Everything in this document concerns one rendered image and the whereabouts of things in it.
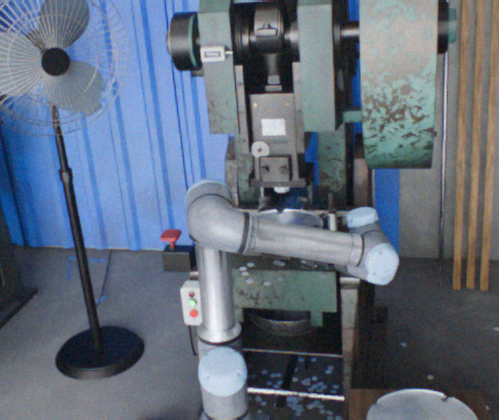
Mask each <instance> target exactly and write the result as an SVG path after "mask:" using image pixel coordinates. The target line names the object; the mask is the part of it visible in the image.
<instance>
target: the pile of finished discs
mask: <svg viewBox="0 0 499 420"><path fill-rule="evenodd" d="M446 397H447V396H445V395H444V393H441V392H436V391H431V390H424V389H406V390H399V391H394V392H391V393H388V394H386V395H384V396H382V398H380V399H379V400H378V402H377V403H376V406H375V405H374V406H373V405H372V407H371V408H370V410H369V412H368V416H367V420H477V418H476V416H475V414H474V413H473V411H472V410H471V409H470V408H469V407H468V406H466V405H465V404H464V403H462V402H461V401H459V400H458V399H456V398H454V397H452V398H450V397H449V398H448V399H447V400H446V399H444V398H446Z"/></svg>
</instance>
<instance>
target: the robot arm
mask: <svg viewBox="0 0 499 420"><path fill-rule="evenodd" d="M185 206H186V225H187V229H188V237H189V239H191V240H192V241H193V242H194V243H196V253H197V265H198V276H199V289H200V301H201V312H202V323H201V324H200V325H199V327H198V330H197V331H198V348H199V356H200V364H199V379H200V383H201V391H202V399H203V407H204V416H203V420H256V418H255V417H253V415H252V413H251V411H250V409H249V400H248V389H247V377H246V376H247V369H246V365H245V362H244V359H243V352H242V337H241V326H240V324H239V323H238V322H237V321H235V315H234V298H233V283H232V267H231V253H238V254H245V253H246V252H247V250H255V252H261V253H267V254H274V255H281V256H288V257H294V258H300V263H302V265H300V267H303V268H306V269H309V270H313V271H315V270H317V269H319V268H321V267H323V266H325V269H326V270H331V269H335V270H338V271H339V272H342V273H346V274H349V275H351V276H355V277H358V278H361V279H364V280H367V281H369V282H373V283H376V284H387V283H389V282H390V281H391V280H392V279H393V277H394V275H395V272H396V269H397V267H398V264H399V258H398V255H397V254H396V249H395V247H394V246H393V245H392V244H391V243H390V241H389V240H388V238H387V237H386V235H385V234H384V232H383V231H382V229H380V227H379V223H378V221H379V220H378V217H377V213H376V211H375V210H374V209H373V208H370V207H361V208H357V209H354V210H352V211H351V212H350V213H349V214H348V216H347V218H348V228H349V232H350V233H344V232H338V231H332V230H326V229H320V228H314V227H306V226H300V225H294V224H288V223H282V222H275V221H269V219H263V218H257V217H254V216H253V215H252V213H251V212H246V211H241V210H238V209H235V208H234V203H233V194H232V192H231V191H230V188H229V187H228V186H227V185H226V184H225V183H224V182H223V181H221V180H217V179H213V178H205V179H201V180H199V181H197V182H195V183H194V184H193V185H192V186H191V187H189V189H188V192H187V194H186V196H185ZM307 265H308V266H311V267H313V268H308V267H305V266H307Z"/></svg>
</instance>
